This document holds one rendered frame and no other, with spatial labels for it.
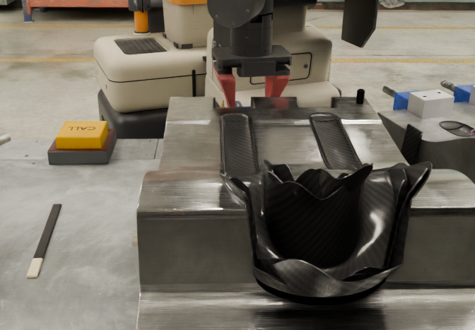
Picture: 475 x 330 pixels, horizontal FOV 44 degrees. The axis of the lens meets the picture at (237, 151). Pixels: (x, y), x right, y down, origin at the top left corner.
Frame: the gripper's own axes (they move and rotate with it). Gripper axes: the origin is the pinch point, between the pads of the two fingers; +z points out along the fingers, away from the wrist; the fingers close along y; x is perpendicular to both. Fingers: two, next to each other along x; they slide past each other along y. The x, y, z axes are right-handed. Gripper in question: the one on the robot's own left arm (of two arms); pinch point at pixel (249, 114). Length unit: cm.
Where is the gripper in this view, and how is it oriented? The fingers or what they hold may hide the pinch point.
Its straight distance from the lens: 84.5
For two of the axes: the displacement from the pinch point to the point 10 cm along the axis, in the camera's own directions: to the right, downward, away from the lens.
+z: -0.1, 9.1, 4.1
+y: 9.8, -0.7, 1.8
